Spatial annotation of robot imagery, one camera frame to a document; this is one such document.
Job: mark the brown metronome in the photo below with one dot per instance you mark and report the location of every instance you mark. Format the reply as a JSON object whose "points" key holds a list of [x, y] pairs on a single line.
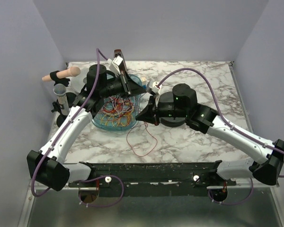
{"points": [[122, 65]]}

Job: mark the blue transparent plastic bin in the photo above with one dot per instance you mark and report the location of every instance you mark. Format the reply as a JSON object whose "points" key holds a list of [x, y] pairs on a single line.
{"points": [[118, 113]]}

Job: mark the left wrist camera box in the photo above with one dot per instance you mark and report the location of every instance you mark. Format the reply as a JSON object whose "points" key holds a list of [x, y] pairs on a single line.
{"points": [[115, 63]]}

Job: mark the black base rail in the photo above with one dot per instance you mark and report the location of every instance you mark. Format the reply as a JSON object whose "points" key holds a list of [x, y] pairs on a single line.
{"points": [[159, 179]]}

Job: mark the dark grey cable spool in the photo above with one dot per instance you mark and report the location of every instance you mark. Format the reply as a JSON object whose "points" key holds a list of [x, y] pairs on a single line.
{"points": [[172, 122]]}

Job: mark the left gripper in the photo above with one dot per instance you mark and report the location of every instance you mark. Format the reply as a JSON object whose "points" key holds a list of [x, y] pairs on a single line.
{"points": [[126, 84]]}

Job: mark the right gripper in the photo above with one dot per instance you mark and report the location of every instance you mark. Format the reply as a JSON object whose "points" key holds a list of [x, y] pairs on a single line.
{"points": [[154, 110]]}

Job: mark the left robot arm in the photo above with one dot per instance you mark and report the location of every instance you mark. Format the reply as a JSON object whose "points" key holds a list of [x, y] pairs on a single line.
{"points": [[47, 165]]}

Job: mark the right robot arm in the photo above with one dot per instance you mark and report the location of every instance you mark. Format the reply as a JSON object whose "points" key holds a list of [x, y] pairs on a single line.
{"points": [[264, 163]]}

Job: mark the silver microphone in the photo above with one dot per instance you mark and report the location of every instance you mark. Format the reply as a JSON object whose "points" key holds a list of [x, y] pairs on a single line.
{"points": [[60, 91]]}

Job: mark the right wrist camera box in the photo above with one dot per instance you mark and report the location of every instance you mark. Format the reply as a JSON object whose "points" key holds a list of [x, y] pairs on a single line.
{"points": [[153, 87]]}

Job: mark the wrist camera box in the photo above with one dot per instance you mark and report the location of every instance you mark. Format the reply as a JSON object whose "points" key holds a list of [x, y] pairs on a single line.
{"points": [[115, 63], [153, 87]]}

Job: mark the white cable spool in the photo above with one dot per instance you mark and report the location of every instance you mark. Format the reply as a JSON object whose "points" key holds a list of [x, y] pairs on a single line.
{"points": [[78, 82]]}

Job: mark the pink microphone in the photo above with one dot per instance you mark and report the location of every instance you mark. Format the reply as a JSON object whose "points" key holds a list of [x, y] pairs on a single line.
{"points": [[70, 72]]}

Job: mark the black microphone stand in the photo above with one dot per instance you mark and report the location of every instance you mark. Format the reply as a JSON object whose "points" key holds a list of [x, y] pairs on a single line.
{"points": [[70, 96], [61, 118]]}

